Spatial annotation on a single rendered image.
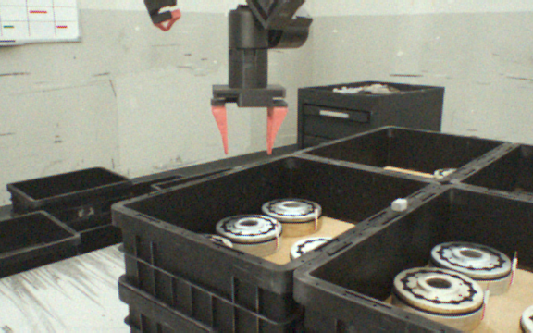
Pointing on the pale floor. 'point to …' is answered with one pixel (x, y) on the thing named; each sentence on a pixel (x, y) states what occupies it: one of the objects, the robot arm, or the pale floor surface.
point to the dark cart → (365, 111)
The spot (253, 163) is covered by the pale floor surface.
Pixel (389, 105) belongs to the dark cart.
